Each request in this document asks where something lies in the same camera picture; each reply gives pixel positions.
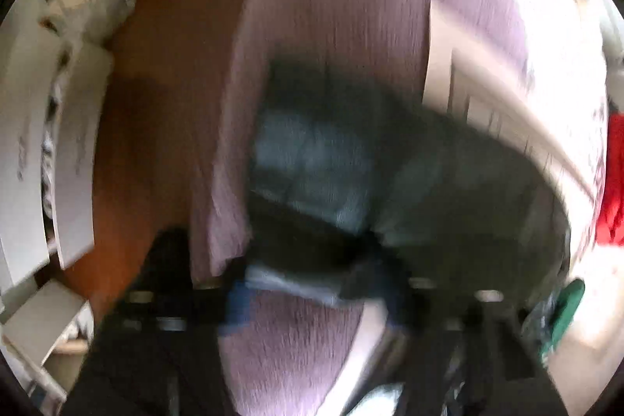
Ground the black leather jacket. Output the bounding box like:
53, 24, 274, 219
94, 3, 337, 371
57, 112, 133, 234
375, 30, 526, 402
246, 58, 570, 308

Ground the green sweatshirt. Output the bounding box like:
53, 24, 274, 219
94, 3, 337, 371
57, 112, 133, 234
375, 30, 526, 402
521, 278, 586, 364

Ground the bed with floral purple blanket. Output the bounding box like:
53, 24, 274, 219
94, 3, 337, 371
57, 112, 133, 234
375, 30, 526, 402
193, 0, 607, 415

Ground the white diamond pattern mat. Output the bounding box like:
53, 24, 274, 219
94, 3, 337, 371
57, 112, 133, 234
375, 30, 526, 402
422, 0, 597, 198

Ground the white sliding wardrobe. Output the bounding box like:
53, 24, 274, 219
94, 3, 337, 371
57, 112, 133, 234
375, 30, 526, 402
0, 0, 117, 407

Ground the red folded duvet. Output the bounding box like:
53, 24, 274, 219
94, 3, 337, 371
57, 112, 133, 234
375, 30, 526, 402
596, 113, 624, 247

